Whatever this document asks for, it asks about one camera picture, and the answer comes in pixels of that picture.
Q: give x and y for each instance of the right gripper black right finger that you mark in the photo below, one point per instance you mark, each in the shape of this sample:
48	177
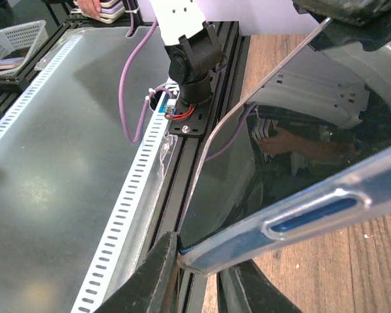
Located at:
245	288

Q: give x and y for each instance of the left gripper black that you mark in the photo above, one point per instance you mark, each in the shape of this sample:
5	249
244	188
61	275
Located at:
347	22

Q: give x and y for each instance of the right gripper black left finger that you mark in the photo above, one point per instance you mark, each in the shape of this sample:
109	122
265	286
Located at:
153	287

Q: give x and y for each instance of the black phone table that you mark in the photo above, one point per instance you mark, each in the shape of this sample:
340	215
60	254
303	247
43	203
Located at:
306	152

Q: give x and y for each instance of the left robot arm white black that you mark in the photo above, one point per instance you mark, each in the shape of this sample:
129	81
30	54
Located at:
193	47

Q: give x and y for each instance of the stacked phone cases background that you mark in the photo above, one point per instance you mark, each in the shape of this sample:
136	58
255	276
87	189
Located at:
111	11

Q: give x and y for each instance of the phone lying in basket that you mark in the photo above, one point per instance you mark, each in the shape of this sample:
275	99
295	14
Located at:
9	64

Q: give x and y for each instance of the person's hand background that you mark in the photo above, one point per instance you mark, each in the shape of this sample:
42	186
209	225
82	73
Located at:
91	8

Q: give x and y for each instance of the metal sheet front panel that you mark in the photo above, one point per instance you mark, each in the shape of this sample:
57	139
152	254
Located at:
68	146

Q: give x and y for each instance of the white perforated plastic basket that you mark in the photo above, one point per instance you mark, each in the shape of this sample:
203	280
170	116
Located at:
22	40

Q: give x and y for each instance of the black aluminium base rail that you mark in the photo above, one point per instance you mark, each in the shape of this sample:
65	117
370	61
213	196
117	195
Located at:
227	86

